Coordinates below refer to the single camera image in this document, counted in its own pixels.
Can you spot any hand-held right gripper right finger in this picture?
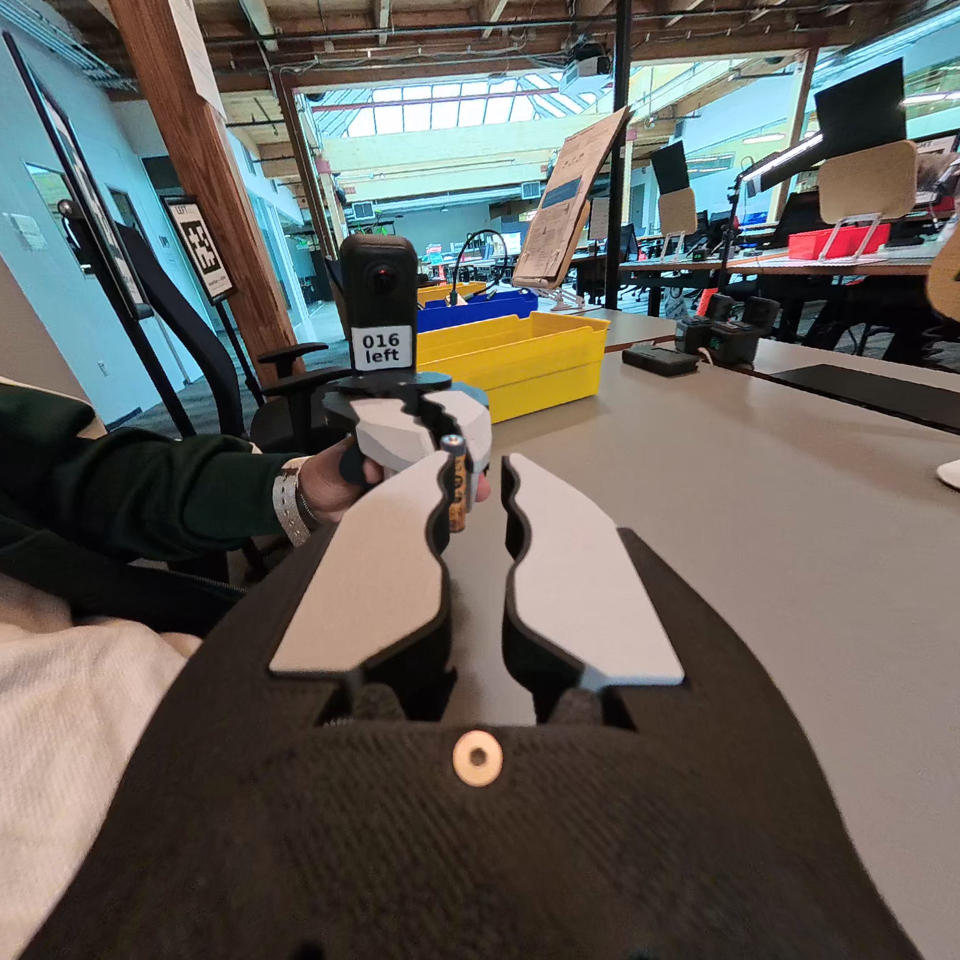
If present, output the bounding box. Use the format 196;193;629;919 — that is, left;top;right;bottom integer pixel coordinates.
499;453;687;695

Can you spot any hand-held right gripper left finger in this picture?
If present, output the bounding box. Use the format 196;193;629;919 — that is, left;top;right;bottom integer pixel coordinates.
267;448;454;702

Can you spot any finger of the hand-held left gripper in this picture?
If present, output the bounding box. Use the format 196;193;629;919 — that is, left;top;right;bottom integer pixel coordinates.
418;384;494;479
351;396;438;475

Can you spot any gold and black battery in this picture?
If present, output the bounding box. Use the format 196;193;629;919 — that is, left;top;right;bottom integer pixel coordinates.
440;432;471;535

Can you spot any yellow plastic bin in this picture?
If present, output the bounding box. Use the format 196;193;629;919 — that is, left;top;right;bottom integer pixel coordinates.
414;309;612;426
414;279;490;309

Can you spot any person's left forearm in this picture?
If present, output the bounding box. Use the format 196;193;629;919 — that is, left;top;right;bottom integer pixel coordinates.
0;381;299;565

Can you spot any person's left hand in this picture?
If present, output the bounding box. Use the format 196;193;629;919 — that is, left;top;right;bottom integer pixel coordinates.
298;437;494;528

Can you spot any blue plastic bin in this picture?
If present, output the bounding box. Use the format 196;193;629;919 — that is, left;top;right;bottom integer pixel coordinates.
414;287;541;336

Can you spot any black office chair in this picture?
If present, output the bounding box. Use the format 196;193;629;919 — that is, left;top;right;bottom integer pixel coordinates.
114;223;355;460

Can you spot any small tag sign on stand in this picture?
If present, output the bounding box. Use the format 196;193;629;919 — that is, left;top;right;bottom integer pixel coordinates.
162;195;239;306

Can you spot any flat black box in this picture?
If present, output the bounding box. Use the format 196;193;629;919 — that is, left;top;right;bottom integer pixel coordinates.
619;343;702;379

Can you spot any brown board on stand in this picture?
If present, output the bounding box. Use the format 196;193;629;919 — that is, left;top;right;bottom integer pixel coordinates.
510;105;634;291

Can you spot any person's green jacket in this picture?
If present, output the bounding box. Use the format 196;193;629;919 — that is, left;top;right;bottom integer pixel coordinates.
0;516;250;640

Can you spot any black battery charger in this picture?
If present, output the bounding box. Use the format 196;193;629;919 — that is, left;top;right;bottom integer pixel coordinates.
673;292;783;368

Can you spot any black metal pole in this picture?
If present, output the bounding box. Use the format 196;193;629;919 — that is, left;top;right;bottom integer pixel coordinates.
602;0;636;312

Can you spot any white notice sheet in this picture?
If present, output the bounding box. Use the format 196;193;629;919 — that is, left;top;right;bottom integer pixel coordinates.
167;0;228;123

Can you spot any ceiling projector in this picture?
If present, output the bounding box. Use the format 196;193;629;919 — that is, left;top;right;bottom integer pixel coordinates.
557;43;612;96

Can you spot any person's white shirt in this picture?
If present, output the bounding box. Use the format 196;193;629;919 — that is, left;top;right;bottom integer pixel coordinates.
0;576;205;960

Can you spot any black desk mat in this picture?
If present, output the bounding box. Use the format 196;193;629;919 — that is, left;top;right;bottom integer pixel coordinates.
771;362;960;438

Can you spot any wooden office desk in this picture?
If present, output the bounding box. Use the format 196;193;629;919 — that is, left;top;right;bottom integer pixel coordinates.
621;246;942;316

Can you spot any red plastic bin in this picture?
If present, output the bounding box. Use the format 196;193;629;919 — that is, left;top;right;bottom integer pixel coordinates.
786;222;894;263

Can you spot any black light bar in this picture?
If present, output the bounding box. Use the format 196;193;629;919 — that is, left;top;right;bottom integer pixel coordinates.
741;132;828;199

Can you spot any silver stand with tan board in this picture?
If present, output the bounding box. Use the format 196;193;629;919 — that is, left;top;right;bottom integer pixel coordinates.
924;223;960;494

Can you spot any black gooseneck cable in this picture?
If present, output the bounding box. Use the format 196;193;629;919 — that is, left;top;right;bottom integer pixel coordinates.
448;228;513;306

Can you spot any grey strap wristwatch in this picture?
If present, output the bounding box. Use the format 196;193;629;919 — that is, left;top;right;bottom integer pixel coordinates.
270;456;321;549

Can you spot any wooden post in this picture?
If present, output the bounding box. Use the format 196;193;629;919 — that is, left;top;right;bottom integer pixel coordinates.
107;0;303;378

